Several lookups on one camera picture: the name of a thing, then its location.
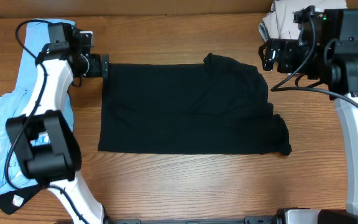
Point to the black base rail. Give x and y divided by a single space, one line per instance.
197 221

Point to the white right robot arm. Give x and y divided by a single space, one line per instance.
326 53

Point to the beige folded shirt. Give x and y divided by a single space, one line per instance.
278 23

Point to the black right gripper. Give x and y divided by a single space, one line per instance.
276 55

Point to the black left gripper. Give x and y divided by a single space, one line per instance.
105 66

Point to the black t-shirt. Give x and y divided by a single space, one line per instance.
219 106

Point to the light blue printed t-shirt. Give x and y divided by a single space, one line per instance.
12 104

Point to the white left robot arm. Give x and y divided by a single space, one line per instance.
41 139

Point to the black garment under blue shirt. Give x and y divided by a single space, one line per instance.
12 201

